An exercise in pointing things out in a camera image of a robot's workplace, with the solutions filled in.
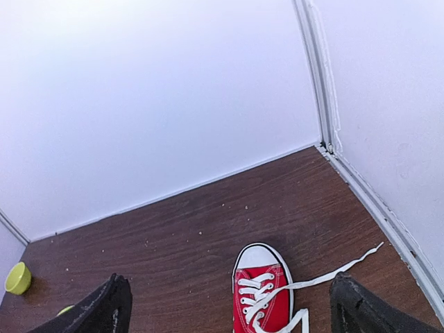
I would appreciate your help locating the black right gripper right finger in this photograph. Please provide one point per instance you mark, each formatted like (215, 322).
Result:
(356, 309)

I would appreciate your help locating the white shoelace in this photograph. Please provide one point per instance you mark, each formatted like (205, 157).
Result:
(301, 317)

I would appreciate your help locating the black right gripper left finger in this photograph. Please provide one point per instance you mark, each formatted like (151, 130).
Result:
(106, 309)

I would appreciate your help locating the red canvas sneaker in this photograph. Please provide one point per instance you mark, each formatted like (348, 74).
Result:
(258, 271)

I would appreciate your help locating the green plate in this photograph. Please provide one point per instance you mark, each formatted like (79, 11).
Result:
(64, 310)

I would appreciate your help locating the right aluminium frame post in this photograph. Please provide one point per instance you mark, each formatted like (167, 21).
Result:
(316, 48)

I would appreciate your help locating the green bowl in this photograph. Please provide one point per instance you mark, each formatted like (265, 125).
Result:
(18, 280)

